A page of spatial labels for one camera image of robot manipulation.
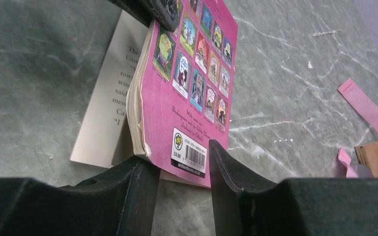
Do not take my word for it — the pink sticker card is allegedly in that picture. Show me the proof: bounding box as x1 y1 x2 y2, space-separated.
70 0 239 189

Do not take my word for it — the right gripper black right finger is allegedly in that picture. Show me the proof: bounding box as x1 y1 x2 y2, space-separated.
209 140 378 236

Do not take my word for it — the wooden support block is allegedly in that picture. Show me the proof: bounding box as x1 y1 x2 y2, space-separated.
354 140 378 180

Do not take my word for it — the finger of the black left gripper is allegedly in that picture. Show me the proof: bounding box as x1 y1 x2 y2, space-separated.
109 0 179 31

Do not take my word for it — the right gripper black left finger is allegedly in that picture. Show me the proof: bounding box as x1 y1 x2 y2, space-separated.
0 156 160 236

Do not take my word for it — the pink student backpack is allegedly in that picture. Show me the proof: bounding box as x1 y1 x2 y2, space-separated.
336 77 378 179

